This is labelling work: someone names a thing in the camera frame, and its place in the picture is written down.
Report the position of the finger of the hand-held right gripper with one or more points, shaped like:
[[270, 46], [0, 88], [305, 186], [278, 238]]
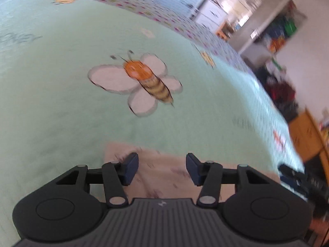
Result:
[[293, 180]]

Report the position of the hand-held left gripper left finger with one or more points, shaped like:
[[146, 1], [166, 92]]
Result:
[[131, 169]]

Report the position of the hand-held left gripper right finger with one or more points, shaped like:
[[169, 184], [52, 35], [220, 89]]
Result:
[[193, 169]]

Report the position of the beige printed pants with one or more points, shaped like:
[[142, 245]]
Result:
[[162, 169]]

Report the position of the red clothes pile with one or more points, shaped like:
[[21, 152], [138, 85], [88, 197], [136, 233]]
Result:
[[281, 92]]

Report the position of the wooden dresser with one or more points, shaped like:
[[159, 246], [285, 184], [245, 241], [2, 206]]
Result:
[[305, 136]]

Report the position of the green bee-print quilted bedspread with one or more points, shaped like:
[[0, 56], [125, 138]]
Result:
[[64, 108]]

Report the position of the black chair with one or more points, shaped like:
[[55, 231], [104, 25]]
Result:
[[264, 77]]

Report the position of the green bag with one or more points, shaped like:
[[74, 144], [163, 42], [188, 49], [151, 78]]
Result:
[[290, 27]]

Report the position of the white drawer unit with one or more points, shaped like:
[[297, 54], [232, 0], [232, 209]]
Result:
[[210, 16]]

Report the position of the white room door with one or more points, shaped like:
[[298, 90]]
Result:
[[264, 25]]

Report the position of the purple heart-print bed sheet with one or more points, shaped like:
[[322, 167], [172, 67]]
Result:
[[154, 10]]

